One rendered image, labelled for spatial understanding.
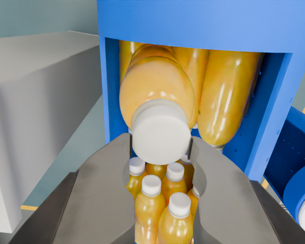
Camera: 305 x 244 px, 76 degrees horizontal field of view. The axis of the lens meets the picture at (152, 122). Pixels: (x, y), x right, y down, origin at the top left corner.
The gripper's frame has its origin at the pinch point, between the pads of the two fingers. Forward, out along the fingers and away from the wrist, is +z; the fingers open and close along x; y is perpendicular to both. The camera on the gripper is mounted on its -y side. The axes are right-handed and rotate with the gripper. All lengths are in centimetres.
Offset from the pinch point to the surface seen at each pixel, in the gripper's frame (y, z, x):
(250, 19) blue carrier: -7.5, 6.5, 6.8
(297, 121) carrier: 22, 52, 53
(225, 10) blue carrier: -8.0, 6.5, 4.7
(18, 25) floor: 0, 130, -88
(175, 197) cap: 21.6, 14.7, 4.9
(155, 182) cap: 21.9, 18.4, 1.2
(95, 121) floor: 67, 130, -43
